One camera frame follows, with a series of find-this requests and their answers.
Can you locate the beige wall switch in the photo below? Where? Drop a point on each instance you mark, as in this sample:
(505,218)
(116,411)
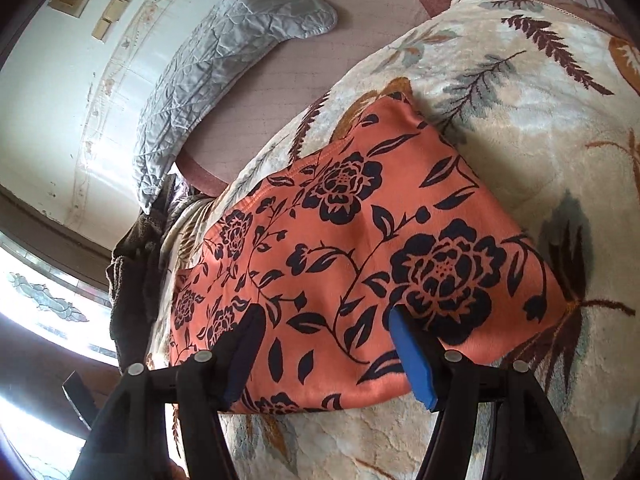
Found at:
(102,29)
(120,6)

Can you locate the black object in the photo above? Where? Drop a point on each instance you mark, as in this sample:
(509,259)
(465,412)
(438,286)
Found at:
(80,397)

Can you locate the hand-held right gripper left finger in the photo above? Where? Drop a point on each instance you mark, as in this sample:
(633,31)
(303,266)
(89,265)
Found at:
(245,350)

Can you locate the stained glass window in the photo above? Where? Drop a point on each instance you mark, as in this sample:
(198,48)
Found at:
(40,300)

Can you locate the leaf print fleece blanket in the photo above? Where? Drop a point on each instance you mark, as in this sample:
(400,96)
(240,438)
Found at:
(525,135)

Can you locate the pink bed headboard cushion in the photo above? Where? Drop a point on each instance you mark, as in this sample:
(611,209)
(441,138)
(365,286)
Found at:
(310,60)

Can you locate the orange floral garment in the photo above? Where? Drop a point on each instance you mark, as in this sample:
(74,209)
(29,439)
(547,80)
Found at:
(350,240)

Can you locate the grey quilted pillow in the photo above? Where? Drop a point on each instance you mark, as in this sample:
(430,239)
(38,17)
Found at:
(215,75)

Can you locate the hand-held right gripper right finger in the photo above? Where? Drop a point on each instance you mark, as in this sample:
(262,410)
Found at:
(412,355)

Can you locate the brown fleece garment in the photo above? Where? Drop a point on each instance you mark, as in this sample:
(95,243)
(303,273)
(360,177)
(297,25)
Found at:
(130,300)

